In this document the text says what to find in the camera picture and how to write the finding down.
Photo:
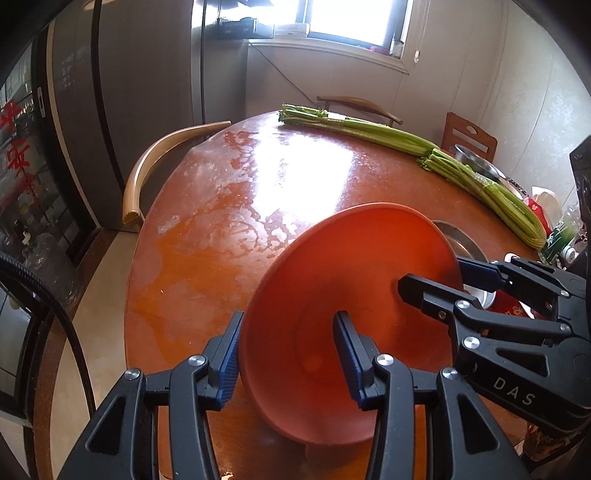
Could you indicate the dark curved-back wooden chair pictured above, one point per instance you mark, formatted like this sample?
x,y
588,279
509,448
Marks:
x,y
355,100

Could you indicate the orange plastic plate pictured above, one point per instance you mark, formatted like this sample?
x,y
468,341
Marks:
x,y
323,277

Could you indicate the white box on windowsill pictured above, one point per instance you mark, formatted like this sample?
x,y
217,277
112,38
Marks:
x,y
291,30

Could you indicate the black framed glass door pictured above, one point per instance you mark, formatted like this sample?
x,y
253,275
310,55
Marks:
x,y
27,161

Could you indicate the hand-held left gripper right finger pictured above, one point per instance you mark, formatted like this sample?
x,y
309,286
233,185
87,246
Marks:
x,y
351,369

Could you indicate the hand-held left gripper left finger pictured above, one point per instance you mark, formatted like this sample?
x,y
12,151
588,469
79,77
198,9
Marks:
x,y
228,369

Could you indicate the small glass jar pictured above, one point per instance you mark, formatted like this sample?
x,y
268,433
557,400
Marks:
x,y
396,47

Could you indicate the stainless steel bowl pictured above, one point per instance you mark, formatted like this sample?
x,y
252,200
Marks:
x,y
480,166

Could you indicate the black box on windowsill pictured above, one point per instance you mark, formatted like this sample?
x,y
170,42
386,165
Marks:
x,y
244,27

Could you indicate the window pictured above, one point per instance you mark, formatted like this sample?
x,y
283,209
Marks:
x,y
351,18

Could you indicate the red tissue packet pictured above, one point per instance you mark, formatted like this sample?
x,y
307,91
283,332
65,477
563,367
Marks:
x,y
538,212

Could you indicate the grey refrigerator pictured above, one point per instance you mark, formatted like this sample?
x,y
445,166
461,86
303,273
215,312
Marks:
x,y
138,92

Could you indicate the thin celery bundle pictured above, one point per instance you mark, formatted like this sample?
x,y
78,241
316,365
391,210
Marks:
x,y
360,127

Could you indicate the thick celery bundle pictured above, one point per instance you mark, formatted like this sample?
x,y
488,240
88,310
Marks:
x,y
489,194

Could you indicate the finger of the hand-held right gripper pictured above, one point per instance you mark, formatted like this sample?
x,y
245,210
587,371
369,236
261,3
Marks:
x,y
429,295
475,277

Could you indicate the light curved-back wooden chair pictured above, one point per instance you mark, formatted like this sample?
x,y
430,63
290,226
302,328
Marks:
x,y
138,180

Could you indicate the wooden chair with cutout back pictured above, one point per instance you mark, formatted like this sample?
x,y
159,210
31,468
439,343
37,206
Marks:
x,y
480,143

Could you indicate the green label plastic bottle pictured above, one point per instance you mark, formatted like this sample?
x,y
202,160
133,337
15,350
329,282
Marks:
x,y
558,240

